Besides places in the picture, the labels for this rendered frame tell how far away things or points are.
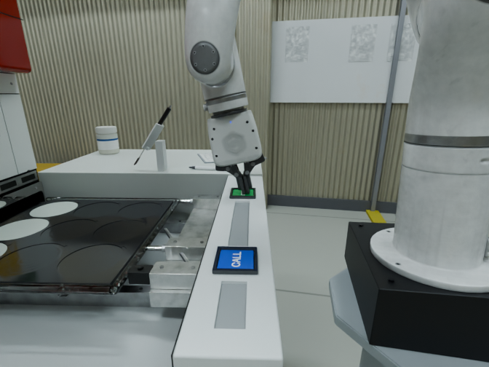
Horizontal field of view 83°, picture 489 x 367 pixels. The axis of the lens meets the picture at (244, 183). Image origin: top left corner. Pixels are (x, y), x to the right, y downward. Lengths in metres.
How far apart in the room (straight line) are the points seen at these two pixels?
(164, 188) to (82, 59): 3.03
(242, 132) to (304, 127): 2.38
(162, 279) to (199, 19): 0.40
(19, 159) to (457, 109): 0.92
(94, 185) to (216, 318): 0.65
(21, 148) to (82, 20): 2.92
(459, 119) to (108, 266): 0.55
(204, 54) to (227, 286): 0.34
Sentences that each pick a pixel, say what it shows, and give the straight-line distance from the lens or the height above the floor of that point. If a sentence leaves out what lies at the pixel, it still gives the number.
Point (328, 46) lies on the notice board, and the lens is 2.92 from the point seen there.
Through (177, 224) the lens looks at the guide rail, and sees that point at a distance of 0.76.
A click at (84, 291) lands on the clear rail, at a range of 0.49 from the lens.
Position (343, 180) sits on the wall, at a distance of 3.06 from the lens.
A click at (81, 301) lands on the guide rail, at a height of 0.83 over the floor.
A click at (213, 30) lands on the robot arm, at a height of 1.26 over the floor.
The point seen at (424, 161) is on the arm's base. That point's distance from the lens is 0.46.
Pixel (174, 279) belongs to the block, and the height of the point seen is 0.90.
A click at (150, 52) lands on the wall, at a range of 3.30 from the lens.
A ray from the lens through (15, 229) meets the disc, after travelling 0.76.
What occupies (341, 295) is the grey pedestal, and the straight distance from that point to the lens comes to 0.58.
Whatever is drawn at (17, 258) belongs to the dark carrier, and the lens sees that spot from 0.63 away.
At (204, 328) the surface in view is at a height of 0.96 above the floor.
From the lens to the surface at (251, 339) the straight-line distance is 0.28.
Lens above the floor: 1.17
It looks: 18 degrees down
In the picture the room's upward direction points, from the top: straight up
